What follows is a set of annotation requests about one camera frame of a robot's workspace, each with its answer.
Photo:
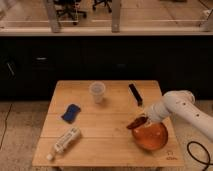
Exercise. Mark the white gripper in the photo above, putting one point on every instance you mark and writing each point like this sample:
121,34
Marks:
145,120

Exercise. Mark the dark red pepper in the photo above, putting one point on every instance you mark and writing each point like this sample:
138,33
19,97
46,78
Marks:
134,124

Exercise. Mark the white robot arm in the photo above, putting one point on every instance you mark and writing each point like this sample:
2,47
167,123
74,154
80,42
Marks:
181,103

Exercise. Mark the orange ceramic bowl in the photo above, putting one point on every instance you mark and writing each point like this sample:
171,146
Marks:
151,137

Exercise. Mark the black rectangular bar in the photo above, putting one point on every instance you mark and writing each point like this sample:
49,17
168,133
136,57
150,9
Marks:
136,94

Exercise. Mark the clear plastic cup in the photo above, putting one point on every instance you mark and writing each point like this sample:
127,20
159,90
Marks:
97,90

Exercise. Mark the wooden table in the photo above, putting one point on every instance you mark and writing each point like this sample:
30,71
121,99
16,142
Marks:
105,141

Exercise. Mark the blue sponge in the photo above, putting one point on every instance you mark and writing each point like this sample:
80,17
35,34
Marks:
71,113

